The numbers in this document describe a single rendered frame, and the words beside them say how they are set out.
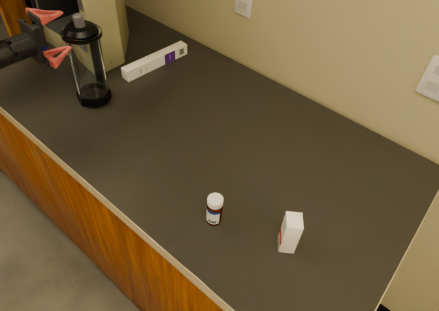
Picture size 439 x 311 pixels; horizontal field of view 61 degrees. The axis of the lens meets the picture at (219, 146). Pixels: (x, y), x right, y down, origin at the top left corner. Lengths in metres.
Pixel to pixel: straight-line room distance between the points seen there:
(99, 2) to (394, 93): 0.90
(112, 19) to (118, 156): 0.47
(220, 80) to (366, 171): 0.55
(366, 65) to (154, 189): 0.69
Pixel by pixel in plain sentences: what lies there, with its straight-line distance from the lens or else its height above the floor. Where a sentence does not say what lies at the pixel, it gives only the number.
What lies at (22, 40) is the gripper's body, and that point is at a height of 1.22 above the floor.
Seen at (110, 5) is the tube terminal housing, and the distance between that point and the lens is 1.26.
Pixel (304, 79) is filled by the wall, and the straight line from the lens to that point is 1.29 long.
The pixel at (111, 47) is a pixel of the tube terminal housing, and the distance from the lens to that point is 1.32.
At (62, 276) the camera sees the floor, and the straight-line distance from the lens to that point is 1.96.
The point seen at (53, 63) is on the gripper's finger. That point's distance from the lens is 1.05.
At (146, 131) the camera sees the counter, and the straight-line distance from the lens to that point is 1.10.
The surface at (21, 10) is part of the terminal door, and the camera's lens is 1.45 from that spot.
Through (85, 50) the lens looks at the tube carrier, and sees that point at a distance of 1.09.
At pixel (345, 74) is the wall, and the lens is 1.21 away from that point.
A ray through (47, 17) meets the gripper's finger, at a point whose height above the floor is 1.25.
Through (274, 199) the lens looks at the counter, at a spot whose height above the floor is 0.94.
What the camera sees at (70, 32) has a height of 1.18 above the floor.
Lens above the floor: 1.70
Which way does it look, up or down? 46 degrees down
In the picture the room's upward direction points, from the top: 5 degrees clockwise
